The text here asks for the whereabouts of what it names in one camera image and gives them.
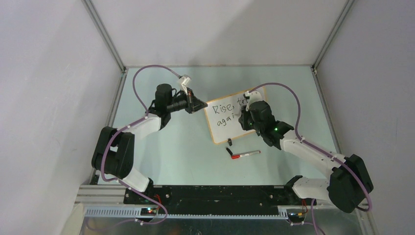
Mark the yellow framed whiteboard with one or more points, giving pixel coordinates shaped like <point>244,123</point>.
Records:
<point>222,117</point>

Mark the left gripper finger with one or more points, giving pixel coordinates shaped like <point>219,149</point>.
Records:
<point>195,110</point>
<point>195,103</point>

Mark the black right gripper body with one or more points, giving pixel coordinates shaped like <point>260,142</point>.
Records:
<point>251,125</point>

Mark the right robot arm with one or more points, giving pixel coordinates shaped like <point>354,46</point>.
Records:
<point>347,182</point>

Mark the right controller board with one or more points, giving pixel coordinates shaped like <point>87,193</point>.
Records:
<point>296,218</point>

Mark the left controller board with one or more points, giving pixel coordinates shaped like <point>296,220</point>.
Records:
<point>148,211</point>

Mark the controller board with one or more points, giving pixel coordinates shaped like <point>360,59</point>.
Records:
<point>148,211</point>
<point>296,218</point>

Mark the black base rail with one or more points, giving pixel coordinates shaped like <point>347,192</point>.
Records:
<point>218,200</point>

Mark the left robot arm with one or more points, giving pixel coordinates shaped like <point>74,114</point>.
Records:
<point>114,151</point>

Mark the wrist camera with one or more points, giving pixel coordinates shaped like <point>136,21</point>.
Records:
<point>252,97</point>
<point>184,81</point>

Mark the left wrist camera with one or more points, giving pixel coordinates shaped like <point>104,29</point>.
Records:
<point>184,81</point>

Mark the red whiteboard marker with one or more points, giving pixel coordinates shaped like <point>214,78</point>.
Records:
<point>237,156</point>

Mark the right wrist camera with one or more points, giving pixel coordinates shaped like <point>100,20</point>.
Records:
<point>252,97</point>

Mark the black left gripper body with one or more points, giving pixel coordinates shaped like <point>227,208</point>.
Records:
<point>187,107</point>

